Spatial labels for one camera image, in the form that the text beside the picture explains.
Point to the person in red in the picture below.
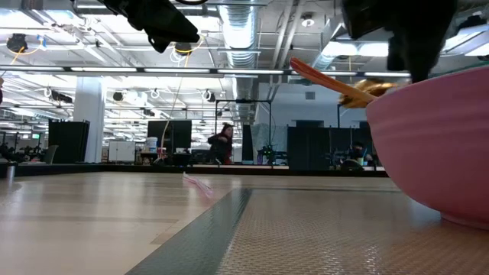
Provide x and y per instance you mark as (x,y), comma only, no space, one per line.
(222,147)

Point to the white cabinet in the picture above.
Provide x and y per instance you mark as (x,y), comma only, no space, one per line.
(121,151)

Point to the grey chair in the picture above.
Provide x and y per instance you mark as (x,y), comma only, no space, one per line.
(50,154)

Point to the pink plastic bowl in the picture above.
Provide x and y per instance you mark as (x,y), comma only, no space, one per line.
(439,153)

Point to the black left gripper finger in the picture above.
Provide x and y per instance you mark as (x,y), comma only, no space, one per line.
(158,45)
(175,28)

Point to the black panel screen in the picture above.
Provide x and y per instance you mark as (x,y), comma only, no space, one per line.
(179,133)

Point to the white building pillar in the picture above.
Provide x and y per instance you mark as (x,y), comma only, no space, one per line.
(89,122)

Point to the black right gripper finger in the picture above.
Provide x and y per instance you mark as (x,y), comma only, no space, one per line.
(424,57)
(397,53)

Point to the metal post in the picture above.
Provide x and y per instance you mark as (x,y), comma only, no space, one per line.
(10,172)

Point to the long ceiling light strip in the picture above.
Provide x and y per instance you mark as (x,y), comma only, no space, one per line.
(175,70)

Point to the black cabinet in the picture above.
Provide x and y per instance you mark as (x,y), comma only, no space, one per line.
(68,141)

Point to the silver ribbed air duct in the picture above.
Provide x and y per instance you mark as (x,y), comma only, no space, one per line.
(240,34)

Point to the woven placemat with dark border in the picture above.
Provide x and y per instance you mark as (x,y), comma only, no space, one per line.
(324,237)

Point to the white bucket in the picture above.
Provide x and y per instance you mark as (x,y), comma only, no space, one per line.
(151,144)

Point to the translucent pink plastic utensil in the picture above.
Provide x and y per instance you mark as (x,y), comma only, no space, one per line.
(198,185)

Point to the black partition wall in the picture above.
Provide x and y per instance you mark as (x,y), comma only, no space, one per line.
(309,149)

